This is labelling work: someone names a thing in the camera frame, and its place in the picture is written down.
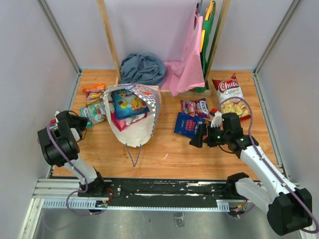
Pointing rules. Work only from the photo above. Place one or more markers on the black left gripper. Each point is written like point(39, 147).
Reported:
point(83, 120)

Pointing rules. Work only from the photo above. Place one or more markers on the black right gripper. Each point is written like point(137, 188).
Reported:
point(197, 141)

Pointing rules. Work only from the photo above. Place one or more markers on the blue Burts chips bag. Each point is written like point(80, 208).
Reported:
point(187, 125)

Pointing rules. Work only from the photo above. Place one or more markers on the teal Fox's candy bag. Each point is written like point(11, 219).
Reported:
point(94, 113)

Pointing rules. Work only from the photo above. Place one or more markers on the purple snack packet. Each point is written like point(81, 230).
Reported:
point(195, 108)

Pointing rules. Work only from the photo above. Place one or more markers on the colourful orange candy bag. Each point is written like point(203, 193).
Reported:
point(94, 94)

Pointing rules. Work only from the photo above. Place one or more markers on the red Chubi cassava chips bag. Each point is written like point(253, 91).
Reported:
point(230, 94)

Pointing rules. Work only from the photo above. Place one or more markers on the blue checkered paper bag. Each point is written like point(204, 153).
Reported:
point(139, 133)

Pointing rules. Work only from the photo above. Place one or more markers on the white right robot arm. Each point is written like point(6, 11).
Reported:
point(287, 208)

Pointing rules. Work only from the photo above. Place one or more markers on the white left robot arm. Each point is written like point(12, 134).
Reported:
point(59, 146)

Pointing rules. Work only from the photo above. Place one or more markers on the blue gummy candy bag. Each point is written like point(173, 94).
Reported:
point(128, 104)

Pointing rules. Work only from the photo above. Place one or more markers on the pink snack packet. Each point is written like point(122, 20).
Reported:
point(122, 124)

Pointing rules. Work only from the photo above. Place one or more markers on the pink t-shirt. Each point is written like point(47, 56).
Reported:
point(175, 80)

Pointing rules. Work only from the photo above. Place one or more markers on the blue crumpled cloth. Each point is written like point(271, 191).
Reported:
point(146, 69)

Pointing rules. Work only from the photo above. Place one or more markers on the yellow clothes hanger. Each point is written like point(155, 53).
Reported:
point(207, 26)

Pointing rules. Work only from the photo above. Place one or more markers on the green t-shirt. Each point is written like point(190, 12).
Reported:
point(208, 49)

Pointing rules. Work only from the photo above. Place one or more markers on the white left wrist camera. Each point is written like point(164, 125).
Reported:
point(55, 120)

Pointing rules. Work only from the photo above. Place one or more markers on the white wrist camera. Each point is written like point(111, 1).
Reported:
point(55, 120)
point(216, 118)

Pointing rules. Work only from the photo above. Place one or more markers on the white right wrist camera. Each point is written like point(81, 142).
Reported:
point(216, 118)

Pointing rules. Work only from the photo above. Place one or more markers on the aluminium frame rails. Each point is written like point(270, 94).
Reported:
point(289, 77)

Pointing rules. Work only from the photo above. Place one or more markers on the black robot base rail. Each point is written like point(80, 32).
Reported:
point(162, 194)

